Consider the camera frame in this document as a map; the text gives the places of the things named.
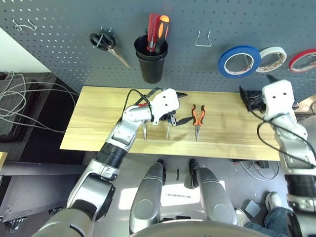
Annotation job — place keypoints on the grey metal pegboard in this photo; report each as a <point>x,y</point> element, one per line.
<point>61,37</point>

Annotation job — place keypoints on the grey foot pedal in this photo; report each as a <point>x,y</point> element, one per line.
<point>253,208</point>

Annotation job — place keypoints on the black ribbed case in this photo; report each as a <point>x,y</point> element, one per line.
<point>14,123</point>

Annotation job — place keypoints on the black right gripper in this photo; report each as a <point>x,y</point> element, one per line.
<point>256,101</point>

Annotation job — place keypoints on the yellow wooden board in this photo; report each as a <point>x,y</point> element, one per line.
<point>3,160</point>

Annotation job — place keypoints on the silver robot leg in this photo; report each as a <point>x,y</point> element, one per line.
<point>214,197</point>
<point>148,197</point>

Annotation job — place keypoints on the orange black pliers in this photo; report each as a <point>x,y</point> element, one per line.
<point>195,116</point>

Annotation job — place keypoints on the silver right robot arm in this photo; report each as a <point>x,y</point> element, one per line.
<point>291,138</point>

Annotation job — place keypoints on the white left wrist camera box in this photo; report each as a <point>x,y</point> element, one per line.
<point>165,103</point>

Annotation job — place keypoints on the tan cardboard box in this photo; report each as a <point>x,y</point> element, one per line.
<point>308,103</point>

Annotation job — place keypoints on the blue tape roll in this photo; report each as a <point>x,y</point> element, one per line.
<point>240,48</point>

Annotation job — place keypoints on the white sneaker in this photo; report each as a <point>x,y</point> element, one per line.
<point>240,217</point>
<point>272,200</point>

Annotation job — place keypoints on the metal double hook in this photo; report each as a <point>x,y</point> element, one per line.
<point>33,26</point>

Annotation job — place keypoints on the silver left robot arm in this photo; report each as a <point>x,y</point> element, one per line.
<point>123,133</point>

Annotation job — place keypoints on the blue jeans leg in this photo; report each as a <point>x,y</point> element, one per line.
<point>276,222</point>

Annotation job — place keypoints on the white tape roll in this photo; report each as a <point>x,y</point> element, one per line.
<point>271,50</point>

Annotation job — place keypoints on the red tape roll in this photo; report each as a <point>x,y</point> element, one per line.
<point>292,64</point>

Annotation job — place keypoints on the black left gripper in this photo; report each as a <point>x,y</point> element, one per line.
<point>170,116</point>

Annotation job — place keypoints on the black plastic cup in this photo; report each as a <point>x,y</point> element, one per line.
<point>151,69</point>

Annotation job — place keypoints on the black glossy side table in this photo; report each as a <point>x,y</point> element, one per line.
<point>56,118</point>

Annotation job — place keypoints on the black wheeled flight case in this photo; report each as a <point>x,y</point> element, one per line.
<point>37,192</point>

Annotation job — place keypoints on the grey robot torso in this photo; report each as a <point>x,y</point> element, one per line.
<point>197,229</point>

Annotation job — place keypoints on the silver right robot leg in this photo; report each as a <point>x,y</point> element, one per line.
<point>214,197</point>

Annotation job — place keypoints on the silver left robot leg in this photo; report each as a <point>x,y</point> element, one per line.
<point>148,197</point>

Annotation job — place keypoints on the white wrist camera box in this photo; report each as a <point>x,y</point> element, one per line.
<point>276,93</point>
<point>165,103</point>

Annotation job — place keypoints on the metal scissors hook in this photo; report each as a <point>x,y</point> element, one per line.
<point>100,40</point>

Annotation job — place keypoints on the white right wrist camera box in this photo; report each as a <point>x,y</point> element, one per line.
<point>276,93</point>

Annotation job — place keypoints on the black power adapter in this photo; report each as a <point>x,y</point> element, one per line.
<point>263,164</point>

